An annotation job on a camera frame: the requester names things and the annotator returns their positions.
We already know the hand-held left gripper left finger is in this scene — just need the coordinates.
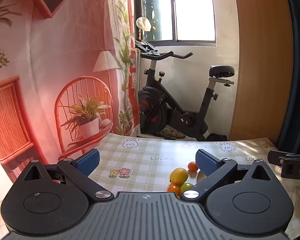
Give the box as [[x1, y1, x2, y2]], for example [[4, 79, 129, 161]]
[[14, 149, 115, 201]]

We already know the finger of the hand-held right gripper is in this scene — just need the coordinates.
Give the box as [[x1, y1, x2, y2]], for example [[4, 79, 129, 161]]
[[267, 150, 290, 167]]

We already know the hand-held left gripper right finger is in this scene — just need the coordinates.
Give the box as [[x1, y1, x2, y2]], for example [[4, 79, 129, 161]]
[[180, 149, 282, 202]]

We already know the beige round plate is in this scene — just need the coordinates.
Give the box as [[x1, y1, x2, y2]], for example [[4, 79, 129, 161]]
[[195, 170, 208, 183]]

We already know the yellow lemon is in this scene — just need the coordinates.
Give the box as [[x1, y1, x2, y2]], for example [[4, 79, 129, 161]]
[[169, 167, 189, 185]]

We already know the green apple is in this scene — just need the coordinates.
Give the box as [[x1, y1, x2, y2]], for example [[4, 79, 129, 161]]
[[180, 182, 194, 195]]

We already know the black shoe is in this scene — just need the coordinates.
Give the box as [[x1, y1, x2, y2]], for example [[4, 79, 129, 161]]
[[206, 134, 228, 142]]

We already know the tan shoe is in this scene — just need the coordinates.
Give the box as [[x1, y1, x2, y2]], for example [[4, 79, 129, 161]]
[[159, 127, 186, 140]]

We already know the checked tablecloth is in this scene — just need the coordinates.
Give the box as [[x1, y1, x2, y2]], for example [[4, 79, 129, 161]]
[[86, 132, 300, 240]]

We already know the black exercise bike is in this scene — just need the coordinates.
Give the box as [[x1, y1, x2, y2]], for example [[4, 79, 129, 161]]
[[134, 40, 237, 142]]

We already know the metal pole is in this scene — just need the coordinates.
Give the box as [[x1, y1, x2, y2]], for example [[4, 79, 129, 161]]
[[137, 29, 143, 134]]

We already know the wooden board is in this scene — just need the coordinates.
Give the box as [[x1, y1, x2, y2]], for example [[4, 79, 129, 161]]
[[229, 0, 294, 142]]

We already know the white cloth cap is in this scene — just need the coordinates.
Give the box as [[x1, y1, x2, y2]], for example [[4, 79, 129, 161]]
[[136, 17, 152, 32]]

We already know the window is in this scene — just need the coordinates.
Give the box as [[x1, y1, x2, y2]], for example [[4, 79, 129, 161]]
[[134, 0, 217, 47]]

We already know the printed wall tapestry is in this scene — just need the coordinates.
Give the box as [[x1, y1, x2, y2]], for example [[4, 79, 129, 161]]
[[0, 0, 140, 183]]

